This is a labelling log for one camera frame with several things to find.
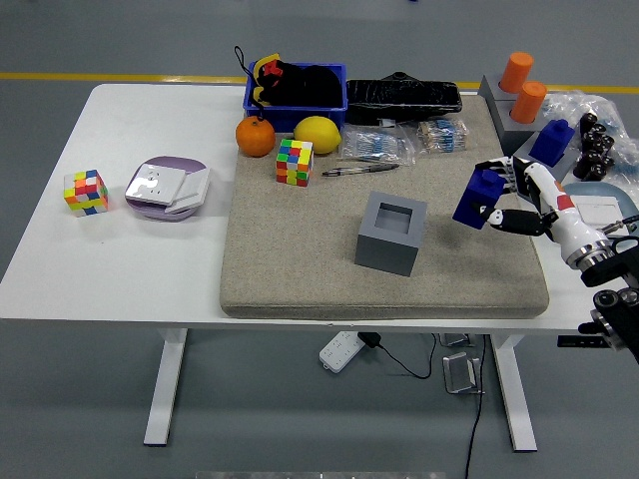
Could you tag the white switch panel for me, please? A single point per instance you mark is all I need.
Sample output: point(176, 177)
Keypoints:
point(192, 188)

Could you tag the purple plate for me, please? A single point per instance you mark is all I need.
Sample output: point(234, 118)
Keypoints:
point(170, 160)

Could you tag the silver clear pen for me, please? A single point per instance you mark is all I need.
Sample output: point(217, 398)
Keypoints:
point(364, 169)

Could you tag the small metal bracket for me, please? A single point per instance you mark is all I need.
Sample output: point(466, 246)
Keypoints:
point(455, 340)

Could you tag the clear crumpled plastic bag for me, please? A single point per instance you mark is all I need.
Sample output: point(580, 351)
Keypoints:
point(574, 105)

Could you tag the yellow lemon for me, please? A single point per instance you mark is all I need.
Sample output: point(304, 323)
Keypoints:
point(317, 135)

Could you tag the clear bag of tan resistors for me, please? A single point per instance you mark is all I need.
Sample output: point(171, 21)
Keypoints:
point(442, 135)

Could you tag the large metal bracket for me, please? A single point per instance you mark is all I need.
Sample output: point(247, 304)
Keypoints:
point(459, 373)

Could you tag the orange mandarin fruit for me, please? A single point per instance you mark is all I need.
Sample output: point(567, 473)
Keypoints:
point(255, 137)

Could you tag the white panel in blue plate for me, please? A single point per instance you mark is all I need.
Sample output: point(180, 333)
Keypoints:
point(599, 207)

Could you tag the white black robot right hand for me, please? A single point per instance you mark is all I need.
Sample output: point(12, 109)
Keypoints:
point(564, 219)

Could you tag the grey-brown fabric mat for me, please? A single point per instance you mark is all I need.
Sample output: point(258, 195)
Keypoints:
point(299, 249)

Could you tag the blue plastic bin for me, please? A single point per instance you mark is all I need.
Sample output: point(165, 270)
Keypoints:
point(279, 117)

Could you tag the black tray in plastic wrap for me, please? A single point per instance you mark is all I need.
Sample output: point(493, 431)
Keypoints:
point(399, 97)

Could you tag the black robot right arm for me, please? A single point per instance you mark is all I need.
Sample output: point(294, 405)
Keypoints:
point(606, 269)

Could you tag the white table with legs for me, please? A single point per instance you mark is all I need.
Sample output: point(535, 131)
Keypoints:
point(125, 259)

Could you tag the light blue plate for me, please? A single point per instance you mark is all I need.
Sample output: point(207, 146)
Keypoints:
point(594, 188)

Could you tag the white power strip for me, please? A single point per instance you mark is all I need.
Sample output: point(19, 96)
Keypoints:
point(339, 350)

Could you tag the clear bag of blue resistors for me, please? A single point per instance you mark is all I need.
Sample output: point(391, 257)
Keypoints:
point(372, 142)

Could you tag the white wall socket panel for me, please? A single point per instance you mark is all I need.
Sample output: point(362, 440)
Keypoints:
point(152, 182)

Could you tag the grey square seal holder block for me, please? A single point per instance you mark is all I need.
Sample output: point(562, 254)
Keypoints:
point(570, 164)
point(384, 254)

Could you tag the small black cylinder part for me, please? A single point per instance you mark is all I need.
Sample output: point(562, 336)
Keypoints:
point(605, 143)
point(585, 171)
point(590, 158)
point(595, 136)
point(605, 163)
point(590, 122)

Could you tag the orange cylinder seal stamp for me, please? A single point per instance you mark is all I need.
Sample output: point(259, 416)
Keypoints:
point(528, 102)
point(516, 72)

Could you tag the large multicoloured puzzle cube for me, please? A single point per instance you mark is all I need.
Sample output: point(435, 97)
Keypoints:
point(294, 162)

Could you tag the black table control panel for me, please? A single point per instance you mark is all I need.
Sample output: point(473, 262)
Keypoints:
point(579, 342)

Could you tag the blue square seal stamp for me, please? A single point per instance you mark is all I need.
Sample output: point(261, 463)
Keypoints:
point(469, 199)
point(549, 144)

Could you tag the grey round-hole holder block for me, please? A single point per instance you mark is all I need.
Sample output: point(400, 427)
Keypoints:
point(514, 135)
point(489, 87)

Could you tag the small multicoloured puzzle cube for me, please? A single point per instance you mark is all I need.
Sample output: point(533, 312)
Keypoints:
point(86, 193)

